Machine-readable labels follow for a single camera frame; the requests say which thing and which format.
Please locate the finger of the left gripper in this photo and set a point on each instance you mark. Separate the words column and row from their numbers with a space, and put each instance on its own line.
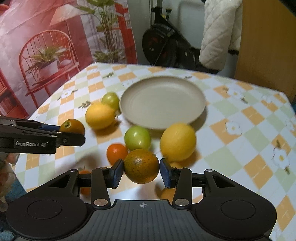
column 49, row 128
column 70, row 139

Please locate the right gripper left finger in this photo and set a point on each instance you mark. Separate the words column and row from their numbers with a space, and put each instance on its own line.
column 102, row 177

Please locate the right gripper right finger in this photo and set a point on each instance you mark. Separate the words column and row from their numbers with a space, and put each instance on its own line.
column 171, row 176

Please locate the small brownish orange fruit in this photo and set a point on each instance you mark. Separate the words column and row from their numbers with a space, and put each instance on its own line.
column 72, row 126

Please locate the brown-green speckled orange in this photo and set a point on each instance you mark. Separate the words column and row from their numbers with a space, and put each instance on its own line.
column 141, row 166

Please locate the small orange fruit under gripper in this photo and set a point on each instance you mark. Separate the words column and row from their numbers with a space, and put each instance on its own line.
column 168, row 193

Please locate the yellow lemon right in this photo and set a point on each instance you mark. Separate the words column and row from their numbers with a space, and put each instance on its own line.
column 178, row 142

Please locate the yellow lemon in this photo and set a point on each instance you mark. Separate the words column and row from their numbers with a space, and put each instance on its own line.
column 178, row 142
column 99, row 116

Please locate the yellow lemon left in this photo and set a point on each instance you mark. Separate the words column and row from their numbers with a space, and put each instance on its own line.
column 99, row 116

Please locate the green tomato near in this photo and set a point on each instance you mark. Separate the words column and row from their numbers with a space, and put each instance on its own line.
column 137, row 137

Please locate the green tomato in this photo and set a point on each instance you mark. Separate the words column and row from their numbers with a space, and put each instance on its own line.
column 111, row 99
column 137, row 137

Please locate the green tomato far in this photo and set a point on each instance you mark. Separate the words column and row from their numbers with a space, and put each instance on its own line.
column 111, row 99

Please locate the beige round plate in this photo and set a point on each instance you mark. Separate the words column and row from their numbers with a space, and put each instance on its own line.
column 158, row 102

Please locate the red printed backdrop poster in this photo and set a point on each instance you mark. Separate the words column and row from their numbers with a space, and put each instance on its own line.
column 45, row 43

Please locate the black exercise bike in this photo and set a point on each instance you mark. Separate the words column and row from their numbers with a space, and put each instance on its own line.
column 164, row 45

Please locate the wooden cabinet panel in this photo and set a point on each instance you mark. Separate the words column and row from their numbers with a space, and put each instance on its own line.
column 267, row 49

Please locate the white quilted blanket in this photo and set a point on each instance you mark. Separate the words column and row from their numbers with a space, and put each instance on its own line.
column 222, row 32

